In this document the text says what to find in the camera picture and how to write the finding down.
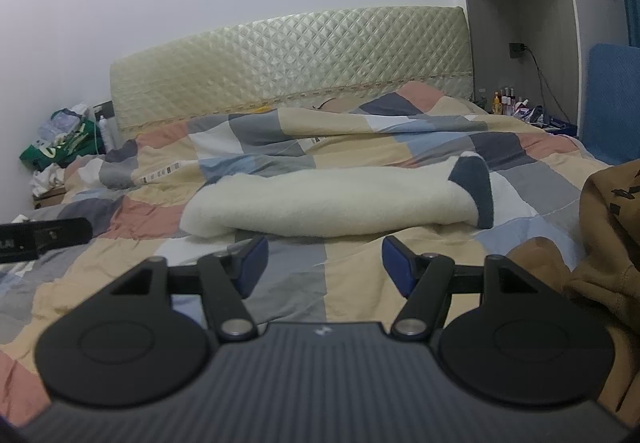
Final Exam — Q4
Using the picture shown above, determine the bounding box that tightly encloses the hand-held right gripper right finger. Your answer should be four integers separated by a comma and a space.
381, 235, 537, 340

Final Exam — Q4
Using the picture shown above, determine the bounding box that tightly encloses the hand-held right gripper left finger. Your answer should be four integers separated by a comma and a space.
109, 236, 270, 340

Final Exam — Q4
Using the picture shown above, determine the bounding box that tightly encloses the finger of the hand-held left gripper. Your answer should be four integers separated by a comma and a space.
32, 217, 94, 258

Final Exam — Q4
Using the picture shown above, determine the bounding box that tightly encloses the white and navy fuzzy sweater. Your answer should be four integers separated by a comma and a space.
179, 150, 496, 241

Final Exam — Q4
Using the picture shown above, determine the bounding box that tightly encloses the crumpled white cloth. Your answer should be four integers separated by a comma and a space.
29, 162, 68, 198

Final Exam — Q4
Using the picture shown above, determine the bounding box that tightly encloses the white spray bottle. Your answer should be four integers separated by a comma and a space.
98, 115, 115, 150

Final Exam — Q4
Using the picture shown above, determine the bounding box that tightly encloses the clear plastic bag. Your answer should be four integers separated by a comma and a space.
41, 107, 87, 140

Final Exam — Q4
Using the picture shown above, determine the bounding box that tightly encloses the checkered patchwork quilt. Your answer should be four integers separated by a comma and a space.
0, 80, 618, 426

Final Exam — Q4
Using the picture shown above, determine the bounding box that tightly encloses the cluster of cosmetic bottles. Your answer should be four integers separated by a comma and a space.
491, 86, 532, 117

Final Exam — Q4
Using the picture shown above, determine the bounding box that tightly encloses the quilted beige headboard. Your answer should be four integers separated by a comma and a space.
109, 5, 475, 142

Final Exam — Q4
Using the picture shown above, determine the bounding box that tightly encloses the brown garment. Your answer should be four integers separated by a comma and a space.
509, 160, 640, 424

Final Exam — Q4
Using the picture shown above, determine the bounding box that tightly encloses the blue chair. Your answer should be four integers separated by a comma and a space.
581, 42, 640, 168

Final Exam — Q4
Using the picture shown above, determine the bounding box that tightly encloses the black power cable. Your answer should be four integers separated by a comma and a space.
524, 45, 572, 125

